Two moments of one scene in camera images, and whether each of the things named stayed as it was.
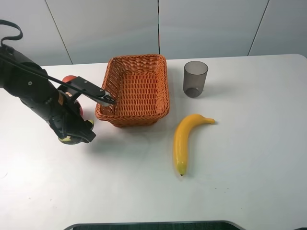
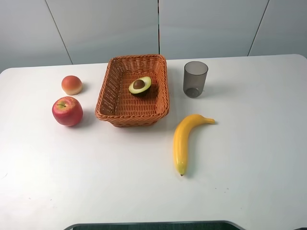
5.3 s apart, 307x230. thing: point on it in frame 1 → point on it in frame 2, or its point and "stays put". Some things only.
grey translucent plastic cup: (194, 74) stays put
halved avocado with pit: (68, 140) → (139, 85)
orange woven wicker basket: (139, 85) stays put
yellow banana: (182, 130) stays put
